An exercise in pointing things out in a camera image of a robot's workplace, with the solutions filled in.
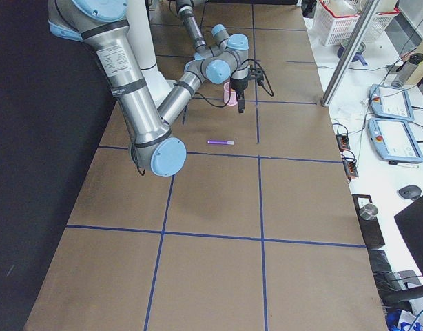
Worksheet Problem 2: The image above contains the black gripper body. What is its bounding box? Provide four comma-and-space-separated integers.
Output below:
230, 77, 249, 92

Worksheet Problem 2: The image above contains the purple highlighter pen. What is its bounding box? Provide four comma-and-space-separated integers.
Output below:
207, 140, 235, 146

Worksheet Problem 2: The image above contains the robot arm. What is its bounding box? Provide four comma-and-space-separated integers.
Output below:
176, 0, 229, 59
48, 1, 249, 177

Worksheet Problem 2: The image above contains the pink mesh pen holder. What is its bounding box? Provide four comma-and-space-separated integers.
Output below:
223, 81, 238, 106

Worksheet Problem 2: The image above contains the white plastic basket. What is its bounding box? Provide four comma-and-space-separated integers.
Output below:
363, 0, 400, 43
312, 1, 359, 46

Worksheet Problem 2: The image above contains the black power strip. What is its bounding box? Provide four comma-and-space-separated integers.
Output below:
342, 157, 359, 181
336, 133, 350, 151

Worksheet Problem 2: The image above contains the blue pot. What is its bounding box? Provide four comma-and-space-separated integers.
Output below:
337, 38, 368, 66

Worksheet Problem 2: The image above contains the blue teach pendant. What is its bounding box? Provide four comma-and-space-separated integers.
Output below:
367, 118, 423, 164
369, 84, 414, 122

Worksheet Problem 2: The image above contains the silver metal cup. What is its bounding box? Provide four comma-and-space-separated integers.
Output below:
359, 203, 379, 221

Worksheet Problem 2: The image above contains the black box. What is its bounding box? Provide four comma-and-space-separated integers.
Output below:
352, 194, 385, 250

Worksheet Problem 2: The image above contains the black computer mouse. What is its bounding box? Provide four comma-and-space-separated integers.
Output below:
398, 185, 422, 201

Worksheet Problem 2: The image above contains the black monitor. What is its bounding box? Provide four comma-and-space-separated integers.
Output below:
395, 196, 423, 275

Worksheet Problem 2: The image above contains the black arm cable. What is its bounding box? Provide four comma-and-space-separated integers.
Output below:
128, 58, 275, 177

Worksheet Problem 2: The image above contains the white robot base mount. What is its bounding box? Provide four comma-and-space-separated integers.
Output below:
126, 0, 176, 107

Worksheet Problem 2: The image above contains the aluminium frame post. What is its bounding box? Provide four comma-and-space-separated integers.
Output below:
320, 0, 380, 107

